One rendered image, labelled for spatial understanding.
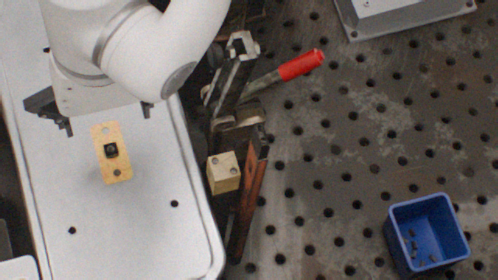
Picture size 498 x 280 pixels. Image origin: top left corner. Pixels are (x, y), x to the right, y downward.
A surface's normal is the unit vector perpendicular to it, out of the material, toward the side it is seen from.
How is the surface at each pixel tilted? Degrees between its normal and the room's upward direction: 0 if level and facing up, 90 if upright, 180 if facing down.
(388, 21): 90
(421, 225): 0
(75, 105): 91
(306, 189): 0
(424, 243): 0
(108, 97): 92
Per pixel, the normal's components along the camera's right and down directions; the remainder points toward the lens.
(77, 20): -0.05, 0.92
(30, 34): 0.07, -0.38
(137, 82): -0.36, 0.54
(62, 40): -0.50, 0.79
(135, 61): -0.35, 0.17
